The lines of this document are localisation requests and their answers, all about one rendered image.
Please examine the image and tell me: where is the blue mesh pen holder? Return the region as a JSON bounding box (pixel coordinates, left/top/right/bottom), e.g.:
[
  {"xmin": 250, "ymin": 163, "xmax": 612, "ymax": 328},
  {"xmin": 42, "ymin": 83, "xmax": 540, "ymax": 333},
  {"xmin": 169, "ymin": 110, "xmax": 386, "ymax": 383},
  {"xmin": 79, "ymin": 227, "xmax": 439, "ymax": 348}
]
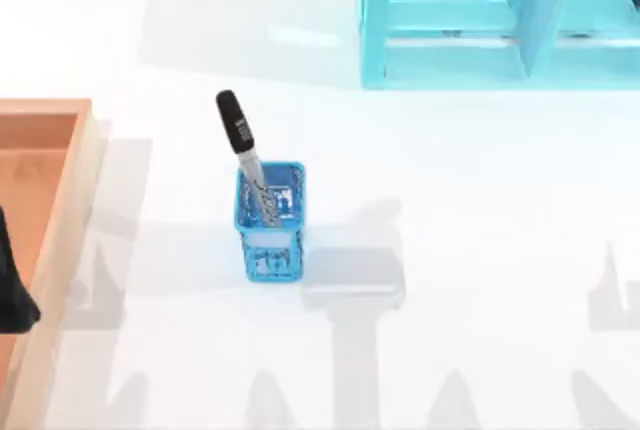
[{"xmin": 231, "ymin": 161, "xmax": 307, "ymax": 284}]

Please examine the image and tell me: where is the black and grey marker pen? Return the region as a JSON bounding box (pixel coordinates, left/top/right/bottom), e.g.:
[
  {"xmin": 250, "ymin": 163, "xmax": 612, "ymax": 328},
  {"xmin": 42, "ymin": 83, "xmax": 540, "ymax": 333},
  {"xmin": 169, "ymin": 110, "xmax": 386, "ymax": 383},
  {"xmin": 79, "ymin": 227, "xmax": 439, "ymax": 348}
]
[{"xmin": 215, "ymin": 89, "xmax": 282, "ymax": 228}]

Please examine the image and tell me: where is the light blue rack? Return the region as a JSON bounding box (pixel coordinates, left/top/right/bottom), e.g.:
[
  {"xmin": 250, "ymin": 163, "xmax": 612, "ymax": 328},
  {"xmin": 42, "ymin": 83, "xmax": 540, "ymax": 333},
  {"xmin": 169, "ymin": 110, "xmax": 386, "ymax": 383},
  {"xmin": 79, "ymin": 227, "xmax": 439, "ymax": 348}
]
[{"xmin": 358, "ymin": 0, "xmax": 640, "ymax": 92}]

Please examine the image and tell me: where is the shallow salmon-coloured box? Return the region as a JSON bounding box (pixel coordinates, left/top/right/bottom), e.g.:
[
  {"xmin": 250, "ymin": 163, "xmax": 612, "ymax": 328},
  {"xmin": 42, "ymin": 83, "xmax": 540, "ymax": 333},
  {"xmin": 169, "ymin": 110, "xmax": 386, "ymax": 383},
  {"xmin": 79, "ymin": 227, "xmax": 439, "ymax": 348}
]
[{"xmin": 0, "ymin": 98, "xmax": 108, "ymax": 430}]

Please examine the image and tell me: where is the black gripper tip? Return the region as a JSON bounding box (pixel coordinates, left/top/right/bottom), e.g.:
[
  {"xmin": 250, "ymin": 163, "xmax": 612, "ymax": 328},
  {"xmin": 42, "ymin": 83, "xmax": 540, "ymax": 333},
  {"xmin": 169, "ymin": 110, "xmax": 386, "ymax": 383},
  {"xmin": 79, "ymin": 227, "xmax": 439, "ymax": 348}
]
[{"xmin": 0, "ymin": 205, "xmax": 42, "ymax": 336}]

